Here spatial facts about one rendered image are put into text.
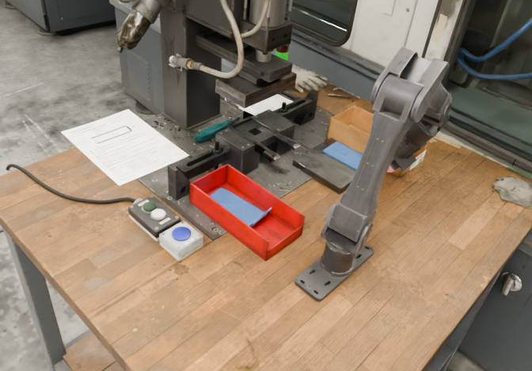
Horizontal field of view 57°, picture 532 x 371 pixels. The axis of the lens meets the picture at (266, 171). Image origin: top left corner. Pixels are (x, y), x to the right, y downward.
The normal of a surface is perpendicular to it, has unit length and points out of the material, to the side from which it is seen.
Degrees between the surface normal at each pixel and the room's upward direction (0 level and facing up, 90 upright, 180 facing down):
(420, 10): 90
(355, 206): 70
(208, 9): 90
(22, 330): 0
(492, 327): 90
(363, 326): 0
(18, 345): 0
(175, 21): 90
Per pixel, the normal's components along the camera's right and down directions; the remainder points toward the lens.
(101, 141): 0.10, -0.80
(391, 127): -0.54, 0.15
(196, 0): -0.69, 0.39
